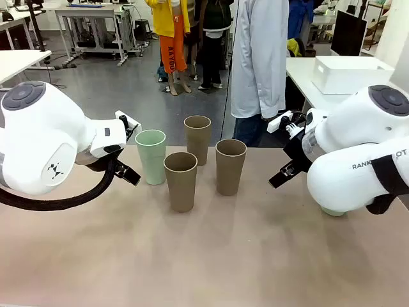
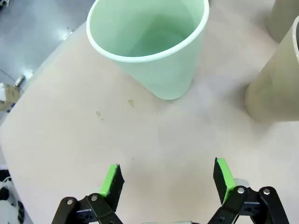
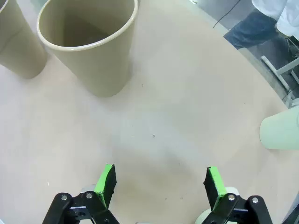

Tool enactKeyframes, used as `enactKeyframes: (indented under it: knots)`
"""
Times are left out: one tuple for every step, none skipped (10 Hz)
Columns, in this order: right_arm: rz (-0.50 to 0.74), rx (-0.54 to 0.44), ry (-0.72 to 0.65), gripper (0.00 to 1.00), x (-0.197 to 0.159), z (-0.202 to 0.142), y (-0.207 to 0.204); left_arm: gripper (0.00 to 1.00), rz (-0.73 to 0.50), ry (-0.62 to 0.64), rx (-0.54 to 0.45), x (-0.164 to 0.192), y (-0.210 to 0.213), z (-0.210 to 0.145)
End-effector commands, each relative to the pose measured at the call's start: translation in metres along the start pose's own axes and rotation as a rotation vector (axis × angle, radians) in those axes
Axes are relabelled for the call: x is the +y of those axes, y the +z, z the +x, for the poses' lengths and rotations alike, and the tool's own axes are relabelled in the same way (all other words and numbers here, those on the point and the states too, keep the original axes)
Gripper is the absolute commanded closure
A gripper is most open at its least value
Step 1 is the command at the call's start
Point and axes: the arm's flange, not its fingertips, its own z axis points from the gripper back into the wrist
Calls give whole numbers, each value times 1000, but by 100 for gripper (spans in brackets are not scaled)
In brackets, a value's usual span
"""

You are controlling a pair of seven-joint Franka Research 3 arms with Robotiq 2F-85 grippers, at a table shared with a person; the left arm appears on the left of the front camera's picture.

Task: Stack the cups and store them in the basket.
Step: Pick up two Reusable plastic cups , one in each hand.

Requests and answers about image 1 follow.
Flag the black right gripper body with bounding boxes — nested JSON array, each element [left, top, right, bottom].
[[282, 122, 314, 176]]

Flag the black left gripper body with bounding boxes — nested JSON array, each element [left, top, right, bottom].
[[76, 148, 125, 173]]

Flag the light green cup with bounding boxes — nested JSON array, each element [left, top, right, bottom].
[[320, 206, 348, 217], [134, 129, 167, 186]]

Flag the brown cup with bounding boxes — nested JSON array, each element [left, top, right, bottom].
[[183, 115, 212, 167], [163, 151, 199, 214], [215, 138, 248, 197]]

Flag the white plastic basket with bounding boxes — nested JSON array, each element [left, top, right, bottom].
[[311, 56, 396, 96]]

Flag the large white table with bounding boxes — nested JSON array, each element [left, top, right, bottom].
[[285, 56, 409, 113]]

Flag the person in white shirt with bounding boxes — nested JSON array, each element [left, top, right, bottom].
[[230, 0, 290, 148]]

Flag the yellow green bag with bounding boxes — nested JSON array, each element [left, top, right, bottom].
[[286, 38, 303, 58]]

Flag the black monitor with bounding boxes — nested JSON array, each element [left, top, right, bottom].
[[330, 9, 368, 58]]

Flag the person in blue jacket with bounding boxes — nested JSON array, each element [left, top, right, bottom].
[[287, 0, 317, 41]]

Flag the mannequin yellow jacket orange pants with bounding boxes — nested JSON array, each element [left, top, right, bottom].
[[144, 0, 193, 97]]

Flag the black stool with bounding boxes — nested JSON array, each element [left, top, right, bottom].
[[134, 19, 153, 43]]

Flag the person in black clothes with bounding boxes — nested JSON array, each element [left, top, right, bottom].
[[190, 0, 235, 91]]

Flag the grey metal workbench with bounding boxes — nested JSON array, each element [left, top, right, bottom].
[[54, 3, 139, 68]]

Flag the small white table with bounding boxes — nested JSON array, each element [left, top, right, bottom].
[[0, 49, 52, 88]]

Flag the black stand pole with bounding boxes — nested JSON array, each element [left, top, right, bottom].
[[24, 0, 46, 52]]

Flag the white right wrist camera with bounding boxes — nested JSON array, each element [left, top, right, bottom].
[[266, 110, 294, 133]]

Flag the black left cable sleeve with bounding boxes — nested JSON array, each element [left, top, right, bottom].
[[0, 158, 116, 212]]

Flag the black cable sleeve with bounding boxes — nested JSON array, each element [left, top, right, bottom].
[[0, 158, 116, 212], [366, 152, 409, 216]]

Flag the black right cable sleeve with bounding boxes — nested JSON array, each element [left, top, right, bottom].
[[366, 152, 409, 216]]

